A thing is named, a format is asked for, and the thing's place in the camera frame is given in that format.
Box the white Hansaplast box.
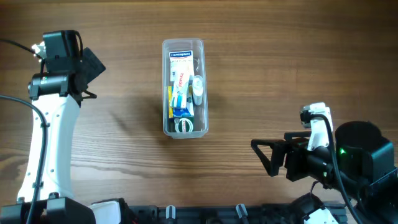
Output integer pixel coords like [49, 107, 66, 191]
[169, 50, 195, 82]

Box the white Panadol box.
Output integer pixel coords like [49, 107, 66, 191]
[170, 70, 190, 109]

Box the green square packet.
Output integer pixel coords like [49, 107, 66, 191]
[171, 117, 194, 133]

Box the blue VapoDrops box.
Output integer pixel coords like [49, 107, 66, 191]
[167, 85, 194, 119]

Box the small white bottle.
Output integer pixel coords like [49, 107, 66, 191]
[192, 75, 204, 106]

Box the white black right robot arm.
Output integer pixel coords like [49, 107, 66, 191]
[251, 120, 397, 223]

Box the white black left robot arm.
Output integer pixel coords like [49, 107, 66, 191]
[1, 30, 132, 223]

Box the clear plastic container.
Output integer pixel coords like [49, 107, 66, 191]
[162, 38, 209, 139]

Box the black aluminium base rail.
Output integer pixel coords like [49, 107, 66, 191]
[129, 203, 348, 224]

